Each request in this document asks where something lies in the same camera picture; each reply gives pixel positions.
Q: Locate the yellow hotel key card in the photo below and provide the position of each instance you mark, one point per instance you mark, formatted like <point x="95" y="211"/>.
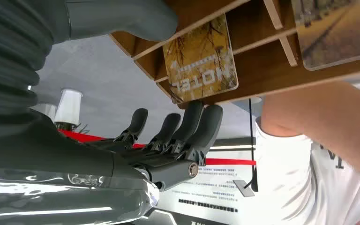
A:
<point x="200" y="62"/>

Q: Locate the wooden card holder rack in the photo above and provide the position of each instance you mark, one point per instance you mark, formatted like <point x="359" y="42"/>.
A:
<point x="260" y="71"/>

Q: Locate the red barrier ribbon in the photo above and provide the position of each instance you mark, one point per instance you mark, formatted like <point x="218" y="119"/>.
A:
<point x="229" y="161"/>

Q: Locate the thin black stand pole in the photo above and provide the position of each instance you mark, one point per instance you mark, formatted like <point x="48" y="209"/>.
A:
<point x="251" y="130"/>

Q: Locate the white lamp shade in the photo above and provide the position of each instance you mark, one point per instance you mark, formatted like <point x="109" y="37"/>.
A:
<point x="48" y="110"/>
<point x="69" y="107"/>

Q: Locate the brown landscape key card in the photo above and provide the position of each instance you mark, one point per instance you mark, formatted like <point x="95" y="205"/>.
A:
<point x="335" y="34"/>

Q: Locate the white printed sign board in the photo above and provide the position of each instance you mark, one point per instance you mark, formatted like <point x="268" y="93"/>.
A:
<point x="214" y="194"/>

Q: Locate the person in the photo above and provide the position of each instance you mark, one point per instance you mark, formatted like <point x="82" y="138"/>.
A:
<point x="291" y="174"/>

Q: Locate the ribbed grey right arm sleeve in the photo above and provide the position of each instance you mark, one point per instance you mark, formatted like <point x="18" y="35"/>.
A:
<point x="9" y="56"/>

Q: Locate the small grey flat plate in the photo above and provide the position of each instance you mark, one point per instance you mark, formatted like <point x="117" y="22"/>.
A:
<point x="243" y="188"/>

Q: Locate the dark plant twigs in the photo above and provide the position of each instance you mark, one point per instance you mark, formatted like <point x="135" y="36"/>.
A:
<point x="74" y="127"/>

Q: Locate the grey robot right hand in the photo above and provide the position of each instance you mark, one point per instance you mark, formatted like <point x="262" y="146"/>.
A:
<point x="59" y="174"/>

